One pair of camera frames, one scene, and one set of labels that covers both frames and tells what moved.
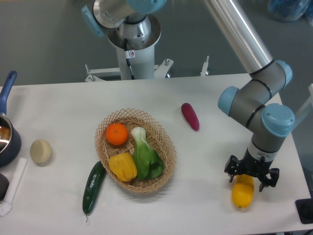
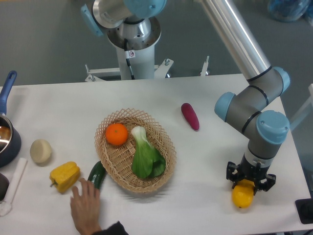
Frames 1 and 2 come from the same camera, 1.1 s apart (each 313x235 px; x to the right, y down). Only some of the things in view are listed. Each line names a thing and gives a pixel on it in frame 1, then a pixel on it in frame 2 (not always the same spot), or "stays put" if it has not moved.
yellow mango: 243,190 stays put
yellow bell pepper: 123,166 → 65,176
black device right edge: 304,208 stays put
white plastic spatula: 6,206 stays put
